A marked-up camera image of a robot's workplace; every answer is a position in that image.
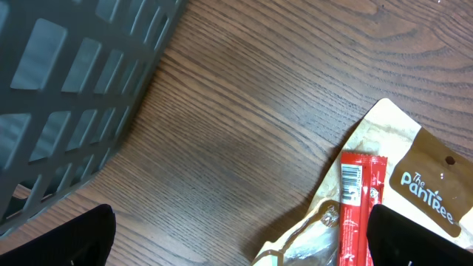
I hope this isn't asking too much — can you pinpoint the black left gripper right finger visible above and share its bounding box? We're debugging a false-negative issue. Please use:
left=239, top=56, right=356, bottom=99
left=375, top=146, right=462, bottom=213
left=367, top=204, right=472, bottom=266

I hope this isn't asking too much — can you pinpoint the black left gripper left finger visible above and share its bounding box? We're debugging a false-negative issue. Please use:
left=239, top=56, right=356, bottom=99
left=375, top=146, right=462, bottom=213
left=1, top=204, right=116, bottom=266

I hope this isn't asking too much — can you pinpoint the red white snack packet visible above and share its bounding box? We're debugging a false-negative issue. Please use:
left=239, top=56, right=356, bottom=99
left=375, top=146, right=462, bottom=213
left=253, top=98, right=472, bottom=265

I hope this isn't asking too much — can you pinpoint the red stick snack packet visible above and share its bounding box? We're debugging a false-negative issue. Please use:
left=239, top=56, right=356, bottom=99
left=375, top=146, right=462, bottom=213
left=338, top=152, right=387, bottom=266

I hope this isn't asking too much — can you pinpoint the grey plastic mesh basket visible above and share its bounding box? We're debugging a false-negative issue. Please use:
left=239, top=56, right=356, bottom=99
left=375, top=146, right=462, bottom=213
left=1, top=0, right=186, bottom=236

